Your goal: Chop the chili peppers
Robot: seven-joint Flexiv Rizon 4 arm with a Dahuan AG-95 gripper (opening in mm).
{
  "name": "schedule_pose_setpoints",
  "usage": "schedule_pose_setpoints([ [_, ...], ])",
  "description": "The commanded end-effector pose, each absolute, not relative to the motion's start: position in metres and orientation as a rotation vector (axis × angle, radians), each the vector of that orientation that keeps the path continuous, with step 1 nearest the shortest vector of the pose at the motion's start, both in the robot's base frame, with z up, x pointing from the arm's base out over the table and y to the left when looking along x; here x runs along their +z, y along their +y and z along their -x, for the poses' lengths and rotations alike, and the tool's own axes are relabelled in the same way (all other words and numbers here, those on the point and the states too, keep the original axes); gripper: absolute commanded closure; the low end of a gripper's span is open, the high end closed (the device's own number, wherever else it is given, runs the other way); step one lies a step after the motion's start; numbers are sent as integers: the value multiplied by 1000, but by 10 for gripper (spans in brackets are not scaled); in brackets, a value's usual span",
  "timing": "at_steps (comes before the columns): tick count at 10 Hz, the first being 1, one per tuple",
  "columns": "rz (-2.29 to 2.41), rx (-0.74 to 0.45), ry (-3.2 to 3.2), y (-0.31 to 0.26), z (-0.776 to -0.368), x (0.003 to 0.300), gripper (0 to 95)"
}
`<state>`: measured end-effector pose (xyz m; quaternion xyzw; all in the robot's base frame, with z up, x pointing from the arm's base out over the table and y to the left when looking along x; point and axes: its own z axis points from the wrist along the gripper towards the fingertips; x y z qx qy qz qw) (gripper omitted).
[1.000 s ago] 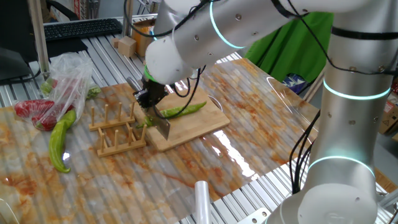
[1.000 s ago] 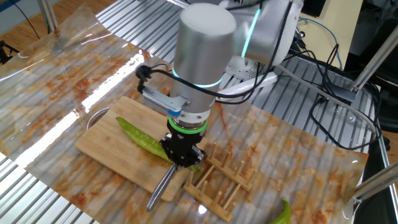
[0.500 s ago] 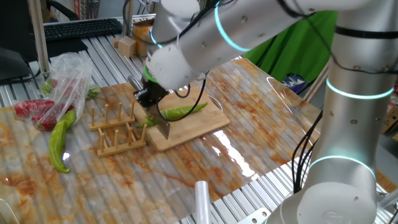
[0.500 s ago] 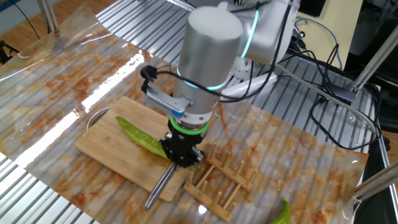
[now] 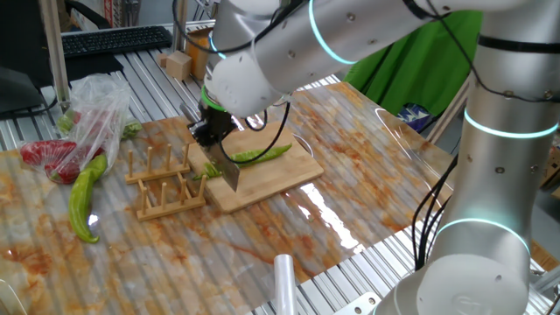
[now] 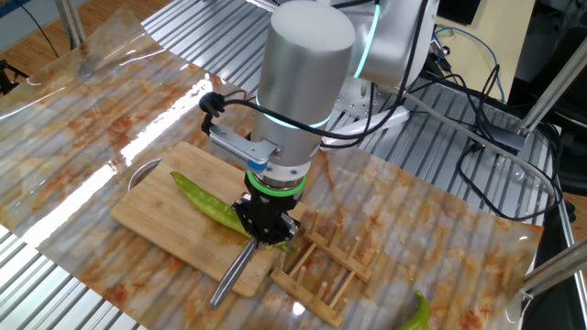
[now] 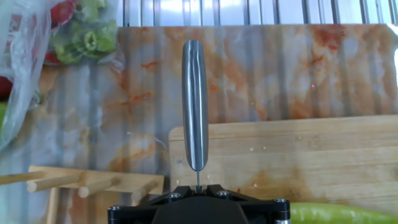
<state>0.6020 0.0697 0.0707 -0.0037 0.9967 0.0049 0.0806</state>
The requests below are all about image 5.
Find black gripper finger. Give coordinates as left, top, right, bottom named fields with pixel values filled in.
left=187, top=120, right=216, bottom=149
left=213, top=126, right=240, bottom=147

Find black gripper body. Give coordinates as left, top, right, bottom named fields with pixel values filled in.
left=199, top=104, right=240, bottom=137

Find steel cleaver knife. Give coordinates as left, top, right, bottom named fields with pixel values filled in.
left=178, top=102, right=242, bottom=193

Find long green chili pepper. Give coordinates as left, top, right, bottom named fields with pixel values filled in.
left=230, top=143, right=293, bottom=166

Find plastic bag of peppers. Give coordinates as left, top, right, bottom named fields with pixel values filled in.
left=121, top=120, right=144, bottom=141

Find curved green chili pepper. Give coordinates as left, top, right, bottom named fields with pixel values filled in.
left=67, top=153, right=109, bottom=245

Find red chili pepper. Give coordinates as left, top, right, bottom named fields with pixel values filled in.
left=43, top=147, right=106, bottom=185
left=19, top=139, right=79, bottom=167

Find cut green pepper chunk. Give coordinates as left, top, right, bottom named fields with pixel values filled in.
left=203, top=161, right=223, bottom=179

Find wooden cutting board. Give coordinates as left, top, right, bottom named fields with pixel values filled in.
left=185, top=121, right=326, bottom=214

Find wooden peg rack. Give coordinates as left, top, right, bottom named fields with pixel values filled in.
left=124, top=143, right=207, bottom=222

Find large wooden block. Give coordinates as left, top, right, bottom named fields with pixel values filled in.
left=164, top=50, right=193, bottom=82

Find cardboard box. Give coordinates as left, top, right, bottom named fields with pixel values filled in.
left=184, top=26, right=215, bottom=81

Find clear plastic bag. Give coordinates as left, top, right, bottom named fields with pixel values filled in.
left=17, top=73, right=144, bottom=185

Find marble pattern plastic mat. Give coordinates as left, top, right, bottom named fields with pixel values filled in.
left=0, top=81, right=467, bottom=315

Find black keyboard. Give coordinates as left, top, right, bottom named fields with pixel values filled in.
left=60, top=24, right=174, bottom=60

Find chopped green pepper pieces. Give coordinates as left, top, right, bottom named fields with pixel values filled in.
left=55, top=108, right=76, bottom=135

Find white plastic film roll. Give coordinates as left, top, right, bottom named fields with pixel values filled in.
left=274, top=253, right=298, bottom=315

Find blue patterned cloth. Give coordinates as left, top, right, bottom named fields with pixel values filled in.
left=395, top=102, right=432, bottom=132

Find green cloth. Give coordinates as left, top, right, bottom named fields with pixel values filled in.
left=343, top=9, right=485, bottom=117

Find black computer monitor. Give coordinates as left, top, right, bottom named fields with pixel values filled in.
left=0, top=0, right=58, bottom=116

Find black camera cable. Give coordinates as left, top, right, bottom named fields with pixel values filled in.
left=172, top=0, right=307, bottom=166

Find aluminium frame post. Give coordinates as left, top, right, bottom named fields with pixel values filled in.
left=38, top=0, right=72, bottom=109
left=426, top=80, right=472, bottom=145
left=171, top=0, right=189, bottom=53

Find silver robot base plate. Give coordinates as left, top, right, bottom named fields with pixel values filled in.
left=332, top=291, right=382, bottom=315

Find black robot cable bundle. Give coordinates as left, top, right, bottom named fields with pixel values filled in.
left=410, top=152, right=460, bottom=271

